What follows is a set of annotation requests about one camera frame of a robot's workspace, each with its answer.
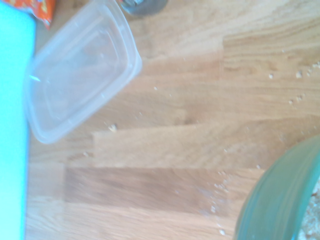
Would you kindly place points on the green ceramic bowl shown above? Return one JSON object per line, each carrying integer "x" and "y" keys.
{"x": 275, "y": 195}

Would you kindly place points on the square cereal pieces heap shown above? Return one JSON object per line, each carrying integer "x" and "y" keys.
{"x": 313, "y": 215}

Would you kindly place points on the clear plastic lid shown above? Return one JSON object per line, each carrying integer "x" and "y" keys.
{"x": 75, "y": 75}

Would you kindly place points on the dark-lidded spice jar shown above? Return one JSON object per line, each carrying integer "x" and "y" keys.
{"x": 145, "y": 6}

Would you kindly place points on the pale turquoise smooth object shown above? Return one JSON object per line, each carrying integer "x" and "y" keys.
{"x": 13, "y": 112}

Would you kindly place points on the orange snack package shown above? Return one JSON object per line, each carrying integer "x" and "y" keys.
{"x": 42, "y": 10}

